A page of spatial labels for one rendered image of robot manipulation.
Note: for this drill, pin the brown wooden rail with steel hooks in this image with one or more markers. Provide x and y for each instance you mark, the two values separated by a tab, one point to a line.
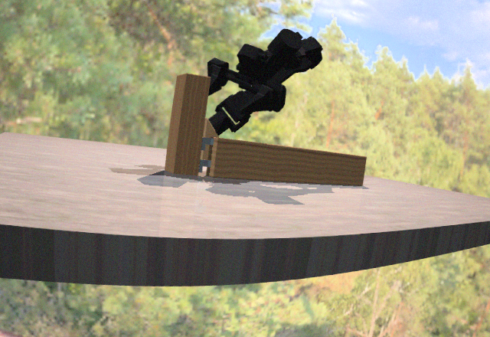
231	158

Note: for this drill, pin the brown wooden post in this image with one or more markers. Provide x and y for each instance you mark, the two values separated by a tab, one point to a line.
187	124

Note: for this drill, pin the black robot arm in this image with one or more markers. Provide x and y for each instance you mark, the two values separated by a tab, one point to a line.
288	52

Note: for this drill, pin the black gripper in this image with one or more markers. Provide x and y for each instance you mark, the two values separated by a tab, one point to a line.
270	95

